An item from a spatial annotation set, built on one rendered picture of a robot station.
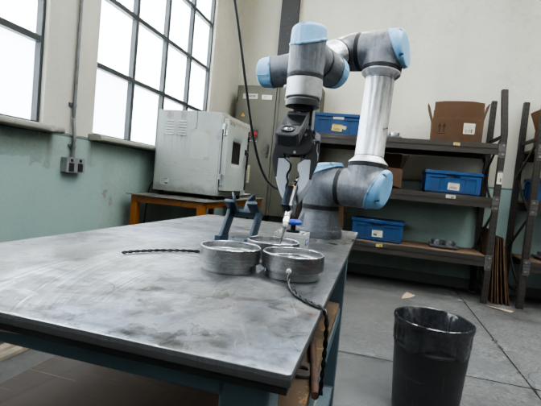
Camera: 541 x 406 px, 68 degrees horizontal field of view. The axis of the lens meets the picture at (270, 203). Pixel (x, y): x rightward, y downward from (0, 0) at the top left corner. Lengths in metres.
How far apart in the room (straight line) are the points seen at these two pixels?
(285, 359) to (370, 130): 0.92
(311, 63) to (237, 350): 0.61
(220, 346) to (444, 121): 4.02
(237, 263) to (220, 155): 2.39
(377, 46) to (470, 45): 3.81
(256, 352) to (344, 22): 4.85
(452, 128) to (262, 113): 2.02
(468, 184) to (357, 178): 3.18
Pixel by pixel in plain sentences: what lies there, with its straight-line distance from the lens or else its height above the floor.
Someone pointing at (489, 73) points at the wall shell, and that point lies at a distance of 5.01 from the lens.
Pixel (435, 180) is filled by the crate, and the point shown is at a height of 1.11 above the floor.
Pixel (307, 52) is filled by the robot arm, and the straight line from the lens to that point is 0.86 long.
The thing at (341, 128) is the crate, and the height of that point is 1.57.
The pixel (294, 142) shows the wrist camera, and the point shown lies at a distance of 0.75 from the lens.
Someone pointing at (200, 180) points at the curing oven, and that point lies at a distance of 3.05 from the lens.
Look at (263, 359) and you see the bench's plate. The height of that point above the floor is 0.80.
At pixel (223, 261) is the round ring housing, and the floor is 0.82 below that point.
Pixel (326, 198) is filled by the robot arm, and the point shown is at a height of 0.92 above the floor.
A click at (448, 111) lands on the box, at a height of 1.79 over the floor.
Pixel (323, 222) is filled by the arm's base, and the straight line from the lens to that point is 1.22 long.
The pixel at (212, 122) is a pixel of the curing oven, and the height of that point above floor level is 1.35.
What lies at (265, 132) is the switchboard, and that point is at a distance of 4.69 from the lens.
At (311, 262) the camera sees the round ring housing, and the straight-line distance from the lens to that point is 0.65.
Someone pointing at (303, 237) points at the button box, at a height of 0.84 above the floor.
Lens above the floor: 0.96
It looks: 3 degrees down
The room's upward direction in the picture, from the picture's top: 5 degrees clockwise
